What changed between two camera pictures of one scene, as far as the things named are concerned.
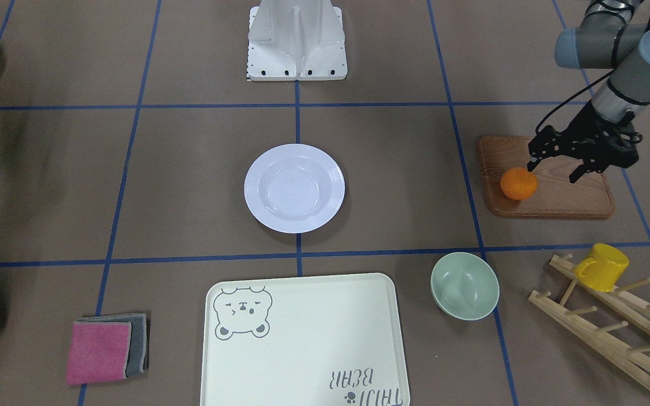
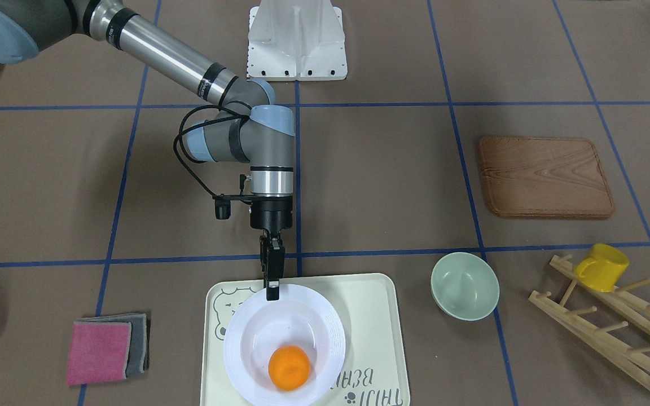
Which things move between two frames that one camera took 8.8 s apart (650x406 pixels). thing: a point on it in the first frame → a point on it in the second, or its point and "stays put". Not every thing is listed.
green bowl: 465,286 stays put
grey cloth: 139,354 stays put
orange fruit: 518,184 → 289,367
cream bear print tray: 315,340 stays put
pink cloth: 98,351 stays put
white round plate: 294,188 → 303,317
